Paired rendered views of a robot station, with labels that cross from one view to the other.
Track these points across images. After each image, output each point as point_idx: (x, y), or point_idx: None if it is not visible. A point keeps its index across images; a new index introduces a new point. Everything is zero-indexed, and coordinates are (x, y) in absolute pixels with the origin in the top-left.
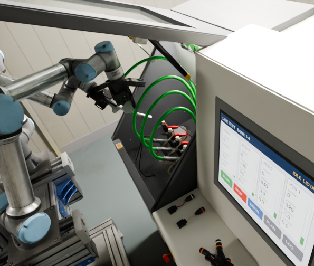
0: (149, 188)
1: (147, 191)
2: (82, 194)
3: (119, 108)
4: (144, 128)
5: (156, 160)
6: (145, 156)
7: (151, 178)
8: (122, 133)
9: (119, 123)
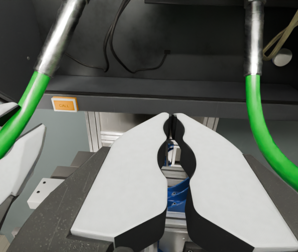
0: (193, 74)
1: (266, 107)
2: (93, 153)
3: (30, 174)
4: (2, 0)
5: (125, 23)
6: (92, 39)
7: (170, 60)
8: (14, 80)
9: None
